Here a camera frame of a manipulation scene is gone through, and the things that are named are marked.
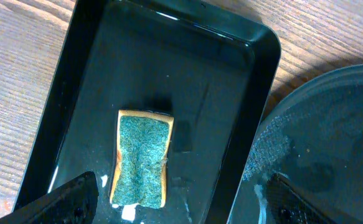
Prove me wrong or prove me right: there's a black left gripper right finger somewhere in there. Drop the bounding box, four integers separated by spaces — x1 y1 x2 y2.
266 172 363 224

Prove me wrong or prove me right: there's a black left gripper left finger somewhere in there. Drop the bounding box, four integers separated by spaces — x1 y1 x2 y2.
0 171 99 224

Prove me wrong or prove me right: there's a green and yellow sponge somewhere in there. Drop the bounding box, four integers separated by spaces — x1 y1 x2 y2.
109 110 174 209

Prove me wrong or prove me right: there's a round black tray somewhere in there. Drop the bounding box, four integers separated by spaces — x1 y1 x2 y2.
228 65 363 223

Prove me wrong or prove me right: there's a black rectangular tray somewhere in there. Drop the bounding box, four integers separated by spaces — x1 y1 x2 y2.
14 1 281 223

